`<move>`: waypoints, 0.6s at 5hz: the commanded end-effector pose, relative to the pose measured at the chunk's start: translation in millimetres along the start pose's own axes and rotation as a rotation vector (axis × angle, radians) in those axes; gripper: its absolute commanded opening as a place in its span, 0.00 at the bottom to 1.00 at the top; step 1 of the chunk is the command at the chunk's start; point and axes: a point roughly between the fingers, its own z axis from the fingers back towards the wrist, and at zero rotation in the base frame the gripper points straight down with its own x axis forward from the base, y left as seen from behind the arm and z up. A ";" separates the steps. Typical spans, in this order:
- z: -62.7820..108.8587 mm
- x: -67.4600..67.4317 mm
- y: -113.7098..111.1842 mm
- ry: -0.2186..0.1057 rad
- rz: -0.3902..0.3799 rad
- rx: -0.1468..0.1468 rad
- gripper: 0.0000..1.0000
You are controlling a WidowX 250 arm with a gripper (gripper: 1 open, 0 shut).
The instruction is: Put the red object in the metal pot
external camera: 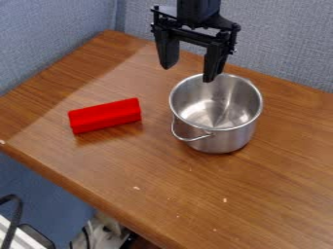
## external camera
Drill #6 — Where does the stainless steel pot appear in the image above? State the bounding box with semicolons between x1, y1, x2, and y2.
168;73;263;154

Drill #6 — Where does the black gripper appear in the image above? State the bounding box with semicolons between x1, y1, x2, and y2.
151;0;240;83

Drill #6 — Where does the red rectangular block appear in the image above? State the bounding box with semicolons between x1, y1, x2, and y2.
68;97;141;134

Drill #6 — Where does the black cable loop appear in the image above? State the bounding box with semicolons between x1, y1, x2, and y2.
0;194;23;249

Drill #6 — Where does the white device under table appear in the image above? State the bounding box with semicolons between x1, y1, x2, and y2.
68;212;129;249

